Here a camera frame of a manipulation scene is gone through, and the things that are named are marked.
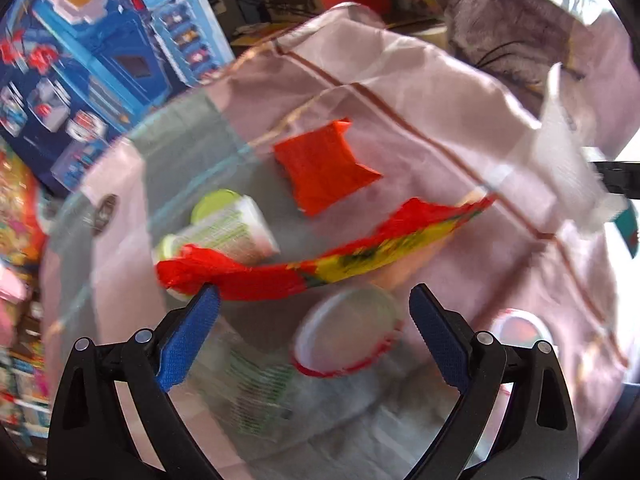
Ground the orange wrapper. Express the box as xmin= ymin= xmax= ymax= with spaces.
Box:
xmin=273 ymin=118 xmax=384 ymax=217

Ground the pink plaid cloth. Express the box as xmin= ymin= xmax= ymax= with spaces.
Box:
xmin=40 ymin=2 xmax=640 ymax=480

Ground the clear packaging green print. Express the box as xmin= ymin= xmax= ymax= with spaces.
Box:
xmin=200 ymin=320 xmax=312 ymax=441

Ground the red snack wrapper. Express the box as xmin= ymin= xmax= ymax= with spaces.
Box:
xmin=155 ymin=195 xmax=497 ymax=302

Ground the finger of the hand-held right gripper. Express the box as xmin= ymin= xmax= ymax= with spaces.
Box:
xmin=587 ymin=158 xmax=640 ymax=197

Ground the brown and pink draped cloth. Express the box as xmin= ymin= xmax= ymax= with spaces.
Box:
xmin=405 ymin=0 xmax=632 ymax=92

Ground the white round container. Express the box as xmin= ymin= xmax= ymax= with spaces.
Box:
xmin=492 ymin=308 xmax=556 ymax=361

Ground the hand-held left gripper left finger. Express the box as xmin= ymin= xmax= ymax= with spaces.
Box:
xmin=47 ymin=282 xmax=223 ymax=480

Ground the white green supplement bottle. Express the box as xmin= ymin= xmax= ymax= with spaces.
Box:
xmin=152 ymin=188 xmax=281 ymax=302

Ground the blue toy box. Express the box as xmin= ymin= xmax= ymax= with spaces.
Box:
xmin=0 ymin=0 xmax=237 ymax=197

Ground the white tissue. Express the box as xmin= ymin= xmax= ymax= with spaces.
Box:
xmin=520 ymin=62 xmax=626 ymax=234

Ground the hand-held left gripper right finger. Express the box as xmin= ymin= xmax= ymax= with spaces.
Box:
xmin=405 ymin=282 xmax=581 ymax=480

